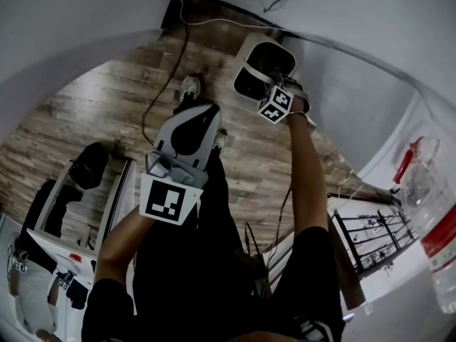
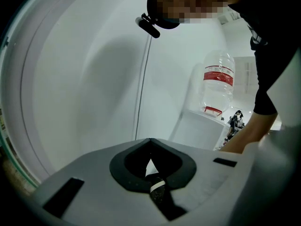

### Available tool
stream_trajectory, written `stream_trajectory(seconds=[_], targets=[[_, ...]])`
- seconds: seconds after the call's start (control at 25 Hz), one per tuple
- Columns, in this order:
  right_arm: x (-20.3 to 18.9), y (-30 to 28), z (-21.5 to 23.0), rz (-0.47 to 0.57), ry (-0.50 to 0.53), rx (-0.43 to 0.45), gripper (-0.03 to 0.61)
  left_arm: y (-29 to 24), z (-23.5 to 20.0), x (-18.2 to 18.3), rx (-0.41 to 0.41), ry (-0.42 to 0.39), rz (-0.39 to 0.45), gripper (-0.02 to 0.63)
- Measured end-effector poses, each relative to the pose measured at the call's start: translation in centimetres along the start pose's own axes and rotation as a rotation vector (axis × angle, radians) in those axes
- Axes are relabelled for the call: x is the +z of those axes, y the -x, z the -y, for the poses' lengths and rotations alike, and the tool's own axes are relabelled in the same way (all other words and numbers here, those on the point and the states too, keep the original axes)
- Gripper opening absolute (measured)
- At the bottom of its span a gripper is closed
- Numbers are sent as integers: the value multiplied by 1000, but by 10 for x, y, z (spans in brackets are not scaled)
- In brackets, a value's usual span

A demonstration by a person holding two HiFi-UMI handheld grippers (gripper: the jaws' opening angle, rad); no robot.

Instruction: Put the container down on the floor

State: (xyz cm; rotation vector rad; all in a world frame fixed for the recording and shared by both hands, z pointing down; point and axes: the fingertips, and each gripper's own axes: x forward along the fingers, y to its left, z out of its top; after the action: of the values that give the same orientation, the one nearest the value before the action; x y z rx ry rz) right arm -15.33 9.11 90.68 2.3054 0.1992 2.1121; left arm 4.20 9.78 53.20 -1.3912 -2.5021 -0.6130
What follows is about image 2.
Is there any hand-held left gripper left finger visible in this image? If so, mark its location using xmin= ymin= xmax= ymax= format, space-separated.
xmin=30 ymin=137 xmax=170 ymax=226

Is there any clear water bottle red label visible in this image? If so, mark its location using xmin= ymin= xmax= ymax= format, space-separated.
xmin=199 ymin=50 xmax=236 ymax=117

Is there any person's black clothing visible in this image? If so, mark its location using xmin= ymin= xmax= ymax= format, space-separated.
xmin=227 ymin=0 xmax=301 ymax=116

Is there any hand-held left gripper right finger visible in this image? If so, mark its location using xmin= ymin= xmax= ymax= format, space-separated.
xmin=150 ymin=137 xmax=250 ymax=226

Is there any person's head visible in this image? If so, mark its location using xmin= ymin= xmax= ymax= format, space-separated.
xmin=146 ymin=0 xmax=239 ymax=30

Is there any person's right forearm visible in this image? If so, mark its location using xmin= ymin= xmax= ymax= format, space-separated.
xmin=219 ymin=111 xmax=278 ymax=154

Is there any white water dispenser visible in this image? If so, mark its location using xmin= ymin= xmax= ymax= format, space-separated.
xmin=168 ymin=109 xmax=230 ymax=151

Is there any thin grey wall cable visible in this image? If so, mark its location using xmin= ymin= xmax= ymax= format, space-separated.
xmin=135 ymin=34 xmax=152 ymax=141

